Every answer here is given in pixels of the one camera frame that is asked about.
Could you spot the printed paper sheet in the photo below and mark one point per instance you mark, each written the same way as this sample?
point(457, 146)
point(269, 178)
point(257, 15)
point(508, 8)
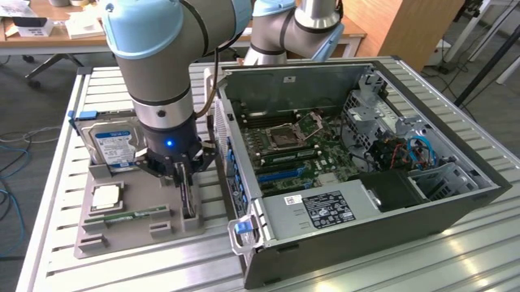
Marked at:
point(16, 7)

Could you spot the silver CPU chip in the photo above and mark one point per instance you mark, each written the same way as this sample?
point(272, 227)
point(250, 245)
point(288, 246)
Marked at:
point(104, 196)

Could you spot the green RAM stick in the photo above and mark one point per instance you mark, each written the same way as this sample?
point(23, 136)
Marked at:
point(290, 155)
point(130, 214)

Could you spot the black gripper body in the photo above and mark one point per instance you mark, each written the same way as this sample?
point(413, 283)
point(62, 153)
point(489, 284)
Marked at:
point(173, 143)

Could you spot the plain white box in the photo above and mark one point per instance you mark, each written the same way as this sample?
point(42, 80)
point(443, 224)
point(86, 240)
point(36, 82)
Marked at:
point(83, 29)

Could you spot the hard disk blue bracket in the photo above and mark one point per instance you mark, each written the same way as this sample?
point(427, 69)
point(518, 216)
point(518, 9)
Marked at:
point(114, 146)

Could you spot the blue case latch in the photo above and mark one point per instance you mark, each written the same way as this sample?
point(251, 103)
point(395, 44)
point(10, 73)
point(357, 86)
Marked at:
point(242, 228)

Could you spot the grey power supply unit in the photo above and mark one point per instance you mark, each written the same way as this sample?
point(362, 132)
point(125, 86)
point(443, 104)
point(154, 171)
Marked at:
point(280, 225)

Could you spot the CPU socket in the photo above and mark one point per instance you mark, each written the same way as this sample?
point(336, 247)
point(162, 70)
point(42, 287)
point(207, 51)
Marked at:
point(282, 138)

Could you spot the open black PC case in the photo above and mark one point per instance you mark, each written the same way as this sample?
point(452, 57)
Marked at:
point(365, 243)

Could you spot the blue expansion slot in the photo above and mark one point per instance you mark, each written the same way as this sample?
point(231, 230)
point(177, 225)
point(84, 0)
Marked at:
point(284, 175)

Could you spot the green GPU card black shroud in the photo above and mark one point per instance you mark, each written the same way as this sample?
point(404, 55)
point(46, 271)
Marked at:
point(186, 200)

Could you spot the silver socket cover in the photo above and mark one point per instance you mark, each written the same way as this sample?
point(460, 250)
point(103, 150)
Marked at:
point(313, 121)

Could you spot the black chair base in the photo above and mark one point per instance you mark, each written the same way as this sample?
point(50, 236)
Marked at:
point(34, 82)

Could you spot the grey parts rack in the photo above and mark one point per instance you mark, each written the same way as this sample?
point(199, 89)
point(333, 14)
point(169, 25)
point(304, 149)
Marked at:
point(134, 197)

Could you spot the green motherboard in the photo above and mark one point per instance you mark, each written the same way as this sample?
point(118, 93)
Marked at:
point(325, 152)

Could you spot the silver chipset heatsink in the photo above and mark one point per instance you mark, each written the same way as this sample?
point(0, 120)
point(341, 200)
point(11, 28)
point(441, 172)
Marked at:
point(330, 179)

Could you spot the black tripod leg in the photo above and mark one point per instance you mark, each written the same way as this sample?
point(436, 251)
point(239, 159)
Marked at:
point(487, 70)

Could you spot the wooden cabinet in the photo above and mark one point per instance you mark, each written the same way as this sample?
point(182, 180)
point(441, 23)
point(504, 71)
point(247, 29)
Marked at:
point(407, 30)

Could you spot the grey cup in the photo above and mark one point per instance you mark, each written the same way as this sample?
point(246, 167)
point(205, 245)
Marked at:
point(60, 3)

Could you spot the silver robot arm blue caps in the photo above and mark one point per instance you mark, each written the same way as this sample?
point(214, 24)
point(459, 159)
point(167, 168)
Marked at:
point(162, 61)

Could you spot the black fan housing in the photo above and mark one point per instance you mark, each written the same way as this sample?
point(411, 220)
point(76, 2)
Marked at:
point(381, 152)

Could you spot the silver metal disk bay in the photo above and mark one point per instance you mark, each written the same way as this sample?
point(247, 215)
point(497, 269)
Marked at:
point(365, 115)
point(451, 179)

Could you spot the white box dark lid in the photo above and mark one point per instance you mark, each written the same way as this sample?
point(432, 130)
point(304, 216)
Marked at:
point(34, 30)

